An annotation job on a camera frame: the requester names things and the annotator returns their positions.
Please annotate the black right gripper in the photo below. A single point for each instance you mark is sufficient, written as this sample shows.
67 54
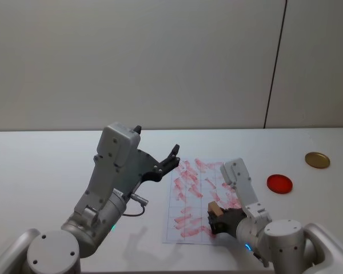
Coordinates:
230 221

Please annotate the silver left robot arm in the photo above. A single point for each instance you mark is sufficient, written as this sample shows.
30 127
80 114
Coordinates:
103 177

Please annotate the small wooden block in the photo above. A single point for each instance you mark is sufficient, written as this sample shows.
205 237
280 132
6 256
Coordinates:
216 208

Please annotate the gold round lid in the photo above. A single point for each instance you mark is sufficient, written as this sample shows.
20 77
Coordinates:
317 160

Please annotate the white grid paper, red marks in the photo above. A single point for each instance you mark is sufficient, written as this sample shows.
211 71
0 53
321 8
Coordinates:
188 199

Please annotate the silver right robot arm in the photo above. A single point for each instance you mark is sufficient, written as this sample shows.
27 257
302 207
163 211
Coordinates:
280 237

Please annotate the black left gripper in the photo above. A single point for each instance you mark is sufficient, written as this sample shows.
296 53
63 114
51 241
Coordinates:
133 177

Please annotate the red round lid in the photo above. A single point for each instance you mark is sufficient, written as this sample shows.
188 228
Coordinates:
280 184

